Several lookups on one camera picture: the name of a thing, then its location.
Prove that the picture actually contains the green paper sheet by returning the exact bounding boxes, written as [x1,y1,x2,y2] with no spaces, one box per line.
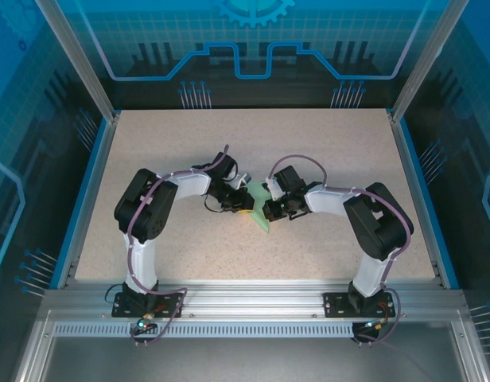
[244,181,276,234]

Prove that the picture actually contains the grey metal shelf panel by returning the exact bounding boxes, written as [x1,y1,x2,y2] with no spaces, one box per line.
[41,336,469,382]

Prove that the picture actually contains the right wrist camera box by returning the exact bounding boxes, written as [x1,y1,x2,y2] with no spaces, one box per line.
[262,177,281,201]

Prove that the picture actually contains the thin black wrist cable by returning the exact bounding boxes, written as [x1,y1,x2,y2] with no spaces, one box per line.
[203,194,224,212]

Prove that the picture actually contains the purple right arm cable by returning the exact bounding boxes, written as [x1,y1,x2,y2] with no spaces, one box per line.
[267,154,414,348]

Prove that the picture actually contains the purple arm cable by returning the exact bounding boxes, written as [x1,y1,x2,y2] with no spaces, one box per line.
[125,143,189,348]
[267,154,414,348]

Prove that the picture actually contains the long aluminium mounting rail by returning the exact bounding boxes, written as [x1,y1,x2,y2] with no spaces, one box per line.
[41,278,467,319]

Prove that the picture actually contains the blue printed enclosure panel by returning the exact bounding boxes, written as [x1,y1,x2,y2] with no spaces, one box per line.
[76,0,433,111]

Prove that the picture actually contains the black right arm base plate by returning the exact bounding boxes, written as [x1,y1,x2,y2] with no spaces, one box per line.
[322,291,397,319]

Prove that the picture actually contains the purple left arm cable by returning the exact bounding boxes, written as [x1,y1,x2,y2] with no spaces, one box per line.
[125,143,189,348]

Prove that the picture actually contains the slotted grey cable duct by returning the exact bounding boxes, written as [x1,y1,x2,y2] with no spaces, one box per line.
[52,322,356,339]

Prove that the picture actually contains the aluminium side rail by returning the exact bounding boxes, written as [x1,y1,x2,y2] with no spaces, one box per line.
[56,113,121,290]
[390,113,461,290]

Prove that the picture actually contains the cable connector with LED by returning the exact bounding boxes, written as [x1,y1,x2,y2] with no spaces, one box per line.
[362,318,389,333]
[133,312,157,331]

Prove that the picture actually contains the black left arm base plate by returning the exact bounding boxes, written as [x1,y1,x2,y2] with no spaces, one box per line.
[111,291,185,319]

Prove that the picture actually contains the aluminium frame post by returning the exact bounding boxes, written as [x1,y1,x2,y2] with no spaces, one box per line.
[390,0,471,120]
[33,0,121,120]

